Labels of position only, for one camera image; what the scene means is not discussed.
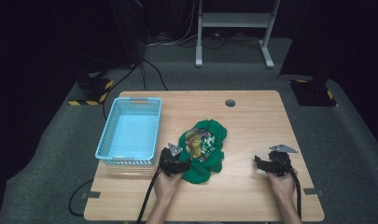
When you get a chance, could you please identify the grey tape strip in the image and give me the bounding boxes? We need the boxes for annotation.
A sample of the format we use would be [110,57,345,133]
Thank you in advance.
[80,190,102,200]
[302,188,326,197]

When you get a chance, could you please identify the person's left hand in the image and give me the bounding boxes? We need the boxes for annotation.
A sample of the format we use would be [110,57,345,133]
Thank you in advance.
[153,170,184,203]

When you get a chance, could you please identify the white floor cables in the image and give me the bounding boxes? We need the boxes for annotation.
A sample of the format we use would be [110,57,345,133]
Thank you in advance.
[145,0,200,49]

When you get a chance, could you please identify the black yellow striped base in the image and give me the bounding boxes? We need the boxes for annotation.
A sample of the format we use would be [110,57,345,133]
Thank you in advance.
[67,73,115,106]
[288,78,340,108]

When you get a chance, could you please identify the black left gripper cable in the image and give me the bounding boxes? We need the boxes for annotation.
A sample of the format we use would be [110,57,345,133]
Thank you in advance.
[135,166,163,224]

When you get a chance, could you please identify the green printed t-shirt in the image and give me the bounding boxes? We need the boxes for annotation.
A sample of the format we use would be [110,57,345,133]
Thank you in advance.
[176,119,229,185]

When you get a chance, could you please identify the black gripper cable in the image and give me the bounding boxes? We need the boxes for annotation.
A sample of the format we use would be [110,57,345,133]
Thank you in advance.
[287,164,303,218]
[135,166,163,224]

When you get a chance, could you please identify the light blue plastic basket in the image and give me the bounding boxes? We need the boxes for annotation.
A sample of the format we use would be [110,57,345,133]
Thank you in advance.
[94,96,163,166]

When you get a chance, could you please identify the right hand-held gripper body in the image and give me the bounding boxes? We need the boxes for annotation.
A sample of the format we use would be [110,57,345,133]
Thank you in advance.
[267,144,300,177]

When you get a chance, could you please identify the short black floor cable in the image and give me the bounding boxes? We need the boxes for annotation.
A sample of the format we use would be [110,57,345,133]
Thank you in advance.
[141,58,170,91]

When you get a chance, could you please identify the dark stand pole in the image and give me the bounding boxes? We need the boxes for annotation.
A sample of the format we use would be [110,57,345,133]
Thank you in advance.
[109,0,145,67]

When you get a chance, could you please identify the coiled black cable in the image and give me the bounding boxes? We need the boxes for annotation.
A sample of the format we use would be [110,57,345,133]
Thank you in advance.
[202,29,229,50]

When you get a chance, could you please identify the person's right hand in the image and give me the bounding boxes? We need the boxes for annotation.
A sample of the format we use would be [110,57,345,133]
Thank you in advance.
[265,169,298,203]

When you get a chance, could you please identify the black looped floor cable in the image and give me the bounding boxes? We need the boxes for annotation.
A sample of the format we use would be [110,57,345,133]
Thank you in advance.
[67,178,94,217]

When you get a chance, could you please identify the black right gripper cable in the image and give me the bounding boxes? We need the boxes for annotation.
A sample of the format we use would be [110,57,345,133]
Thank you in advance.
[287,164,303,218]

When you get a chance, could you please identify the white metal stand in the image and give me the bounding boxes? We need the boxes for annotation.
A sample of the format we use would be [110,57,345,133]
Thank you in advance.
[194,0,282,69]

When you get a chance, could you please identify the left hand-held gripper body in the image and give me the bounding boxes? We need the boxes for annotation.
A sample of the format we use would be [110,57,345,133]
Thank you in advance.
[158,142,185,178]

